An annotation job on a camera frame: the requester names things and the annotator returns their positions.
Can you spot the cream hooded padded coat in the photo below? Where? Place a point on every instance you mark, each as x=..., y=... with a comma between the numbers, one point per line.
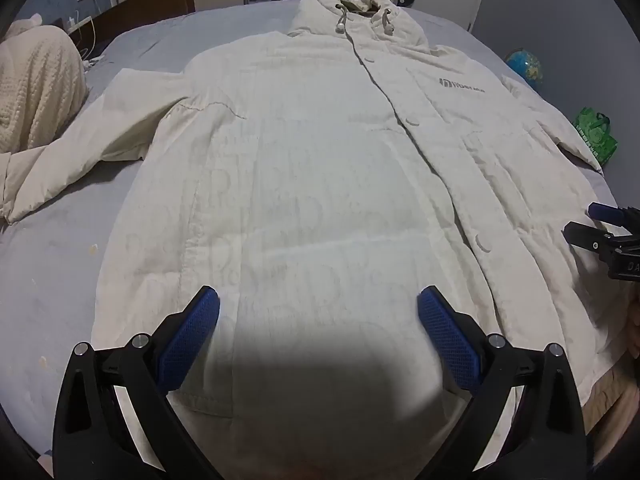
x=300, y=160

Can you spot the green printed bag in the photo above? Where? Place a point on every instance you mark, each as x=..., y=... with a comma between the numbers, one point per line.
x=595, y=137

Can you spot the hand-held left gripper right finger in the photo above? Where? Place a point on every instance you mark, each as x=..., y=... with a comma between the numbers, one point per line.
x=447, y=340

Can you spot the cream knitted blanket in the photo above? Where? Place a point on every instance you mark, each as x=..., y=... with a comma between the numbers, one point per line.
x=40, y=90

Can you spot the brown wooden headboard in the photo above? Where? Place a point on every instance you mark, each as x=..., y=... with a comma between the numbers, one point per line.
x=150, y=2

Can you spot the bed with grey-blue sheet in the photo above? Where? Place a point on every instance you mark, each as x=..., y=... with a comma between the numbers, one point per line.
x=65, y=270

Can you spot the blue globe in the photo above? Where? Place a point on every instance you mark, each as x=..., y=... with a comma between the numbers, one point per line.
x=525, y=66

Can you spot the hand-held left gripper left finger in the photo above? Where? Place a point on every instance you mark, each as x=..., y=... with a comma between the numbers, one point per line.
x=192, y=332

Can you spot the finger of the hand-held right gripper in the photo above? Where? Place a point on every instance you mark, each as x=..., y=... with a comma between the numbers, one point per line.
x=605, y=212
x=585, y=237

